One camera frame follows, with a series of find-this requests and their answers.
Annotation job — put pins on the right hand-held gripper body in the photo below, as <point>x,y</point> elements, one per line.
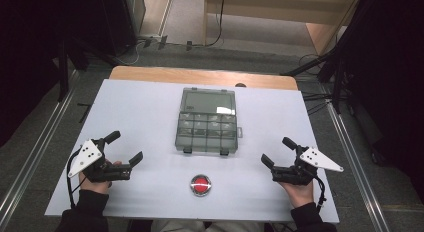
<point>318,158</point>

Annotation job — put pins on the person's right hand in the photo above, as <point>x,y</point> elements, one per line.
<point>300,194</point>

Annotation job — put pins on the clear grey plastic organizer box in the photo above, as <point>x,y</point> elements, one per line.
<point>206,125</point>

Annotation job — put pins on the black tripod stand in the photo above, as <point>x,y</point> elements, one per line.
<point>328,63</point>

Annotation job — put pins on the person's left hand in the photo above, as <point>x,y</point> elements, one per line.
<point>96,187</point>

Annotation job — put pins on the aluminium floor rail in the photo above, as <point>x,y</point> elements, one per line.
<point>356,165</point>
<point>40,135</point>

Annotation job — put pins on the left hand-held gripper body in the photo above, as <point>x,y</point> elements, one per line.
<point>87,156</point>

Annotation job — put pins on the white table board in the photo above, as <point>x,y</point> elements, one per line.
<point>150,125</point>

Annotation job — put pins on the black metal stand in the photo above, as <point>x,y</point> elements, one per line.
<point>63,75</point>

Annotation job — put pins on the black strip on floor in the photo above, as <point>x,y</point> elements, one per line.
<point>85,112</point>

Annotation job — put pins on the red round push button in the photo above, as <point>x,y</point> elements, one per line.
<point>200,185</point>

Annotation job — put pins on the light wooden furniture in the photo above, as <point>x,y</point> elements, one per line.
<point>266,8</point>

